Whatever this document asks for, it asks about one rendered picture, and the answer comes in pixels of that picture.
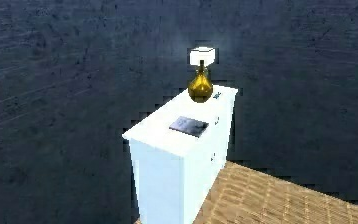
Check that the white chest of drawers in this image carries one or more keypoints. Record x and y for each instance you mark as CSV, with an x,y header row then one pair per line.
x,y
160,173

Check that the dark grey flat book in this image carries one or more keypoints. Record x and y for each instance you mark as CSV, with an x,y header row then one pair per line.
x,y
189,126

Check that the gold table lamp white shade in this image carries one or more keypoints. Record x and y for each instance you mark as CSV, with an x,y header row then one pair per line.
x,y
200,87

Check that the small dark flat object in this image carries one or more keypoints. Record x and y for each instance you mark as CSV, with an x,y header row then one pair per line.
x,y
217,95

